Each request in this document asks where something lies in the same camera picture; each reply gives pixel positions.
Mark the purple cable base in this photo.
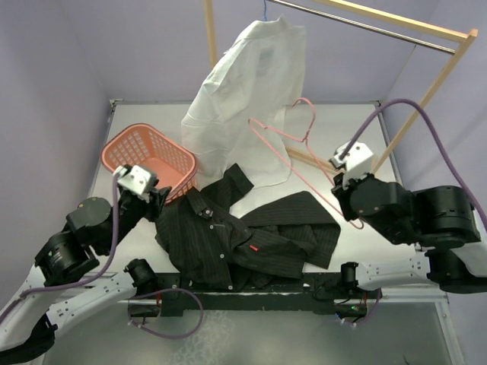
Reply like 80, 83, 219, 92
336, 288, 383, 328
127, 287, 205, 340

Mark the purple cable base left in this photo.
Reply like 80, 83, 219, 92
127, 287, 205, 340

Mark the white hanging shirt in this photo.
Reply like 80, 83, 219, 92
181, 17, 307, 188

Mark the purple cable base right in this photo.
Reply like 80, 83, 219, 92
336, 288, 383, 328

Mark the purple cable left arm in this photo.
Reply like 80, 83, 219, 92
0, 173, 125, 324

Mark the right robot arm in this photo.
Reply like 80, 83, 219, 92
332, 173, 486, 297

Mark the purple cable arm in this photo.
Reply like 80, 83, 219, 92
0, 173, 125, 324
342, 98, 487, 233

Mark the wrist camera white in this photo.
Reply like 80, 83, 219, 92
329, 141, 375, 189
113, 165, 158, 202

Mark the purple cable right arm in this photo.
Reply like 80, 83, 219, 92
342, 98, 487, 233

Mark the wooden clothes rack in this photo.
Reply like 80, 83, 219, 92
203, 0, 479, 174

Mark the pink plastic laundry basket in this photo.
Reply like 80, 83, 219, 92
100, 123, 197, 202

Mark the dark pinstriped shirt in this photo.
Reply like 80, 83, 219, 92
155, 164, 341, 291

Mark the blue hanger hook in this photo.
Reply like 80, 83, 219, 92
263, 0, 268, 21

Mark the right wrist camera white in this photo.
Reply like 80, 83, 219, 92
329, 141, 375, 189

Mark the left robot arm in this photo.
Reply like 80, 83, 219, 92
1, 198, 159, 364

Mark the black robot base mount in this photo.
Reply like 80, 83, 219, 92
158, 272, 364, 315

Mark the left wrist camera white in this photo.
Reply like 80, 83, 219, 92
113, 165, 158, 202

